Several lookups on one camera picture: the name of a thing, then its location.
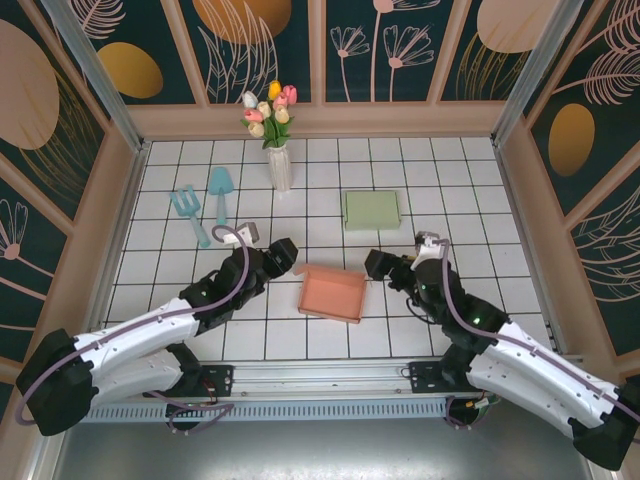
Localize teal garden fork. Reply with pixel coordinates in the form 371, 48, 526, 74
169, 184, 212, 250

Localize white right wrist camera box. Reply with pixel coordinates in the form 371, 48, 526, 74
412, 230, 446, 261

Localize orange paper box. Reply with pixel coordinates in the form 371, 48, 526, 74
293, 263, 369, 325

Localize white ribbed vase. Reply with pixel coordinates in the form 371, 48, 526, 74
268, 144, 293, 192

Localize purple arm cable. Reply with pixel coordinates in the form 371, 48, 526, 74
17, 224, 251, 434
432, 238, 640, 429

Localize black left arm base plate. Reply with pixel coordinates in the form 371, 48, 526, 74
143, 364, 235, 399

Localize aluminium mounting rail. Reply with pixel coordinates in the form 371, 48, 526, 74
47, 354, 596, 401

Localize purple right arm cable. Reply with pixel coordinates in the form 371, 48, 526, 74
432, 238, 640, 429

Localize grey slotted cable duct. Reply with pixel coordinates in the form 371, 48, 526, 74
67, 402, 451, 424

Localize teal garden trowel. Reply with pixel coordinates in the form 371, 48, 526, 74
208, 167, 235, 227

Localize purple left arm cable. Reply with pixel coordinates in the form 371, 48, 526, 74
17, 224, 251, 434

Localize artificial tulip bouquet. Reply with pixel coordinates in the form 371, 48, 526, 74
240, 79, 299, 150

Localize aluminium frame post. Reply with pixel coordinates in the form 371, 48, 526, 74
42, 0, 151, 154
489, 0, 586, 146

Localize green paper box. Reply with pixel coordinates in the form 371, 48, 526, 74
342, 190, 403, 232

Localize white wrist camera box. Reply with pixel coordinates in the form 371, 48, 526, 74
222, 222, 261, 248
412, 230, 446, 261

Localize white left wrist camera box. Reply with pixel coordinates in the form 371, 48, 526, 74
222, 222, 261, 248

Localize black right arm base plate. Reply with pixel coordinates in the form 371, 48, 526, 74
408, 360, 501, 394

